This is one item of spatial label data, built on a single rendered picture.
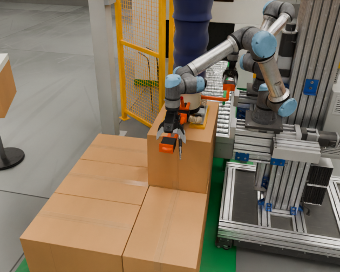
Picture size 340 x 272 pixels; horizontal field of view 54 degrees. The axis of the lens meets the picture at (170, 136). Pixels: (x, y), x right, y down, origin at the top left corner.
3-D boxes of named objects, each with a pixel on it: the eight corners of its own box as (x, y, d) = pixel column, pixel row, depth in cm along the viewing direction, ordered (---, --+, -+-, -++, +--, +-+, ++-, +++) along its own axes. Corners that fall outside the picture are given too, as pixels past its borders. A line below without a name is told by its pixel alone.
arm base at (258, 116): (275, 115, 212) (278, 100, 207) (277, 126, 199) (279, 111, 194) (251, 112, 214) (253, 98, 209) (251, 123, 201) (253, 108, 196)
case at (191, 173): (167, 140, 278) (167, 96, 257) (215, 146, 270) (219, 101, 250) (148, 184, 227) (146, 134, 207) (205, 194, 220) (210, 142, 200)
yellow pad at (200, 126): (196, 105, 243) (197, 99, 241) (210, 107, 242) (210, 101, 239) (189, 128, 215) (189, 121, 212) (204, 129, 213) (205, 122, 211)
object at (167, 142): (162, 143, 178) (162, 135, 176) (176, 145, 177) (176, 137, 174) (158, 151, 171) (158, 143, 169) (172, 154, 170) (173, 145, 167)
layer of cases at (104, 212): (102, 170, 307) (99, 133, 286) (210, 184, 291) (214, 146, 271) (33, 283, 205) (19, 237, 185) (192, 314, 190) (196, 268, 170)
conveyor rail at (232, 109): (233, 68, 479) (235, 55, 470) (237, 68, 478) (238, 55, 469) (225, 156, 284) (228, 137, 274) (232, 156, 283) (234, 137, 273)
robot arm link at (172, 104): (178, 101, 157) (162, 100, 158) (178, 110, 159) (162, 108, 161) (181, 95, 163) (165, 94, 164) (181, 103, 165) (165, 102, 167)
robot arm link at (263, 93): (269, 99, 208) (272, 79, 201) (281, 108, 197) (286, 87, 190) (252, 102, 205) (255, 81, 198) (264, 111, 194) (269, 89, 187)
